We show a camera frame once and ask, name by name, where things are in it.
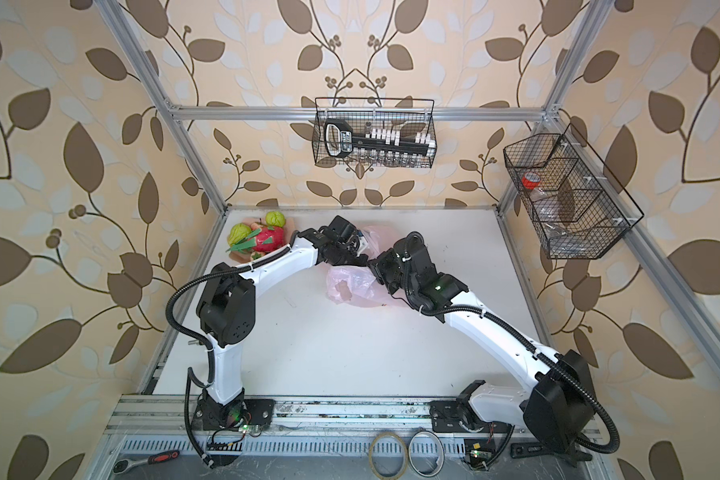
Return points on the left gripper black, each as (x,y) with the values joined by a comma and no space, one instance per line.
(361,260)

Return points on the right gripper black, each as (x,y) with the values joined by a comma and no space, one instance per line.
(379,265)

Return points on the pink plastic bag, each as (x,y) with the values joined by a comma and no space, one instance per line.
(357,286)

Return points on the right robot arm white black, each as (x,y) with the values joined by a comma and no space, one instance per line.
(556,401)

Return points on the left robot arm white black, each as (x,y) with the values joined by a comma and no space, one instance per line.
(226,310)

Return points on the green wrinkled fruit back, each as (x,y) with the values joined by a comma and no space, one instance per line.
(275,219)

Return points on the red dragon fruit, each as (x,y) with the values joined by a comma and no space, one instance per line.
(262,240)

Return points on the pink fruit plate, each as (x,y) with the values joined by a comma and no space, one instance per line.
(250,256)

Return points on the green fruit left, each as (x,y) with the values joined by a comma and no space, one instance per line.
(239,232)

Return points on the black socket tool set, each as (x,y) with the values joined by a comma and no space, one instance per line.
(341,141)

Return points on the red capped plastic bottle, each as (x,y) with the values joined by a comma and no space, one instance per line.
(547,205)

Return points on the tape roll right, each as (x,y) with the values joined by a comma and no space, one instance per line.
(426,454)

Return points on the tape roll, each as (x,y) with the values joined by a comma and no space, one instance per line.
(386,445)
(426,454)

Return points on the tape roll left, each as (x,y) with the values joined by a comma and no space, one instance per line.
(386,445)

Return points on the black wire basket centre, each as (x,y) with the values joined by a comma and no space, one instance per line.
(408,114)

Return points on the black wire basket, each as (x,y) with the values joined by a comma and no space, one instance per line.
(597,206)
(408,114)

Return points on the black wire basket right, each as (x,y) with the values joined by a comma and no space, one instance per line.
(597,206)

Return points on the red handled ratchet wrench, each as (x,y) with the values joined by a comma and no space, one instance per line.
(125,465)

